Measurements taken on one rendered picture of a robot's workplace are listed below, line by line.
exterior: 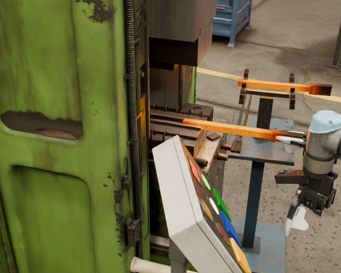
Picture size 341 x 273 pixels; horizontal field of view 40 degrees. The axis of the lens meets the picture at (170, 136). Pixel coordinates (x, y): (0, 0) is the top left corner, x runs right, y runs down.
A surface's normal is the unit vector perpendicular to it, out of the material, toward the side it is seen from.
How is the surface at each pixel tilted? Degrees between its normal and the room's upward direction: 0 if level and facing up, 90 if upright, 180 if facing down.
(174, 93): 90
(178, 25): 90
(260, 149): 0
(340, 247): 0
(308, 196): 90
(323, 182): 90
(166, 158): 30
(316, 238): 0
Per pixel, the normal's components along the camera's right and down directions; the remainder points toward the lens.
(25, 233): 0.91, 0.22
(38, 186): -0.29, 0.48
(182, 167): -0.48, -0.72
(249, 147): 0.01, -0.86
